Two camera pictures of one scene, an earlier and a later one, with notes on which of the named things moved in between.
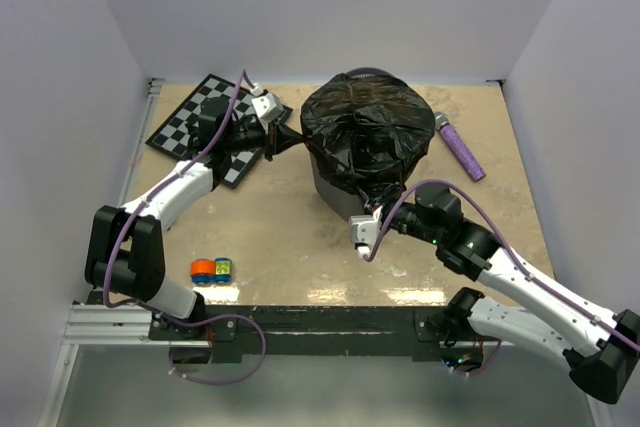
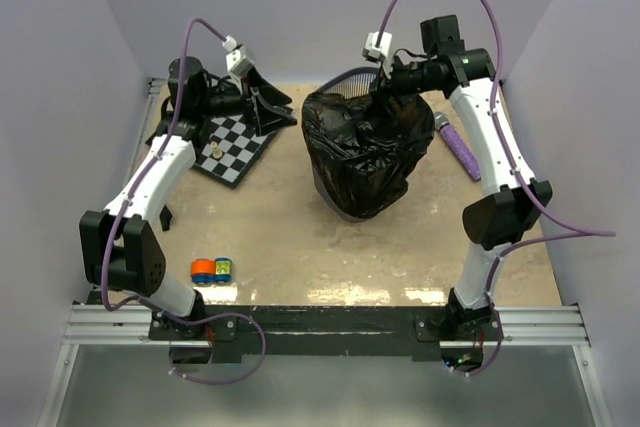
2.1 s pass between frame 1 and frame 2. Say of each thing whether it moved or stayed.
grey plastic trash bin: moved
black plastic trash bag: stayed
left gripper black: moved
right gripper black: moved
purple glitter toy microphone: stayed
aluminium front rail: stayed
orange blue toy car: stayed
